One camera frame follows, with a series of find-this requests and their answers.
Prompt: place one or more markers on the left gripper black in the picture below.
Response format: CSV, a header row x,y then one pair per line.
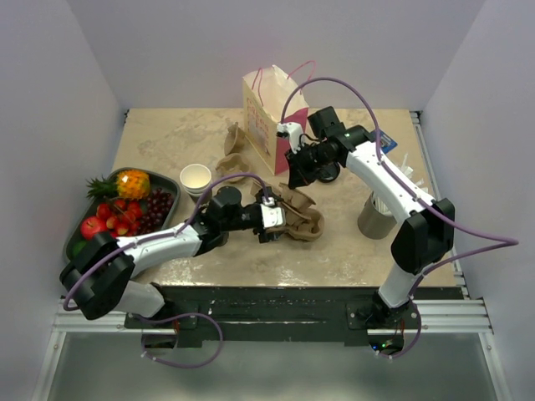
x,y
265,236

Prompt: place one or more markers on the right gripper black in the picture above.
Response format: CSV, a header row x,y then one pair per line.
x,y
297,178

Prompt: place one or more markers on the single cardboard cup carrier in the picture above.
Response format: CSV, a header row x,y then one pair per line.
x,y
235,140

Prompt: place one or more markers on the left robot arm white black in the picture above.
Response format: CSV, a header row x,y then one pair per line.
x,y
100,279

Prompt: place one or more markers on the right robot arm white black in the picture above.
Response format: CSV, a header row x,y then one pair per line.
x,y
424,236

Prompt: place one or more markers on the pink beige paper bag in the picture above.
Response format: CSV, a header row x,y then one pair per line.
x,y
265,94

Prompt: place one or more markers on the grey straw holder cup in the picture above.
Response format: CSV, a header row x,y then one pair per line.
x,y
373,223

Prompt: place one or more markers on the blue razor package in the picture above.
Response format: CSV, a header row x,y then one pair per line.
x,y
387,143

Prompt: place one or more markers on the dark red grapes bunch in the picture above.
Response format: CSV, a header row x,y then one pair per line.
x,y
157,207

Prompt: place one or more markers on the dark green fruit tray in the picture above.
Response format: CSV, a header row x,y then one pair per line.
x,y
128,202

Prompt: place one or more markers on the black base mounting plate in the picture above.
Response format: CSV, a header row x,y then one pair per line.
x,y
269,314

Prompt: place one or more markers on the toy pineapple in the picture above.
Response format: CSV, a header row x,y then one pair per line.
x,y
127,184

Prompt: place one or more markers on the red apple rear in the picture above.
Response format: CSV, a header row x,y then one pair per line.
x,y
92,226

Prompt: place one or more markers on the green lime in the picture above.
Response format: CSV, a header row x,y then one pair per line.
x,y
78,247

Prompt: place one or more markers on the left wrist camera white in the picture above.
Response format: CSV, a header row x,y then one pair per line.
x,y
273,215

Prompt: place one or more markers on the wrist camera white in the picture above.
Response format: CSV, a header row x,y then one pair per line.
x,y
292,132
273,215

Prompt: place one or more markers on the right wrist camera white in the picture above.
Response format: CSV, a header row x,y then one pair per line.
x,y
292,132

